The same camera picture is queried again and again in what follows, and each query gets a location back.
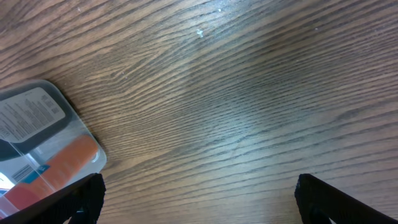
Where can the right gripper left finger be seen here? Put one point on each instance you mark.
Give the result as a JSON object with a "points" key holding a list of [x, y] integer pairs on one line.
{"points": [[80, 202]]}

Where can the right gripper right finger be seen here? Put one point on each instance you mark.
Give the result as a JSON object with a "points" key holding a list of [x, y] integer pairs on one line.
{"points": [[319, 202]]}

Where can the orange bottle white cap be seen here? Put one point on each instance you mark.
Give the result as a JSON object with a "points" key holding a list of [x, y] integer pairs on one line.
{"points": [[49, 177]]}

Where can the clear plastic container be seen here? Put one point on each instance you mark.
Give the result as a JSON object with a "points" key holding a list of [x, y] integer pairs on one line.
{"points": [[14, 170]]}

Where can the black bottle white cap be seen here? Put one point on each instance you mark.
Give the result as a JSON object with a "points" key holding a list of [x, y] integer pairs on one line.
{"points": [[31, 114]]}

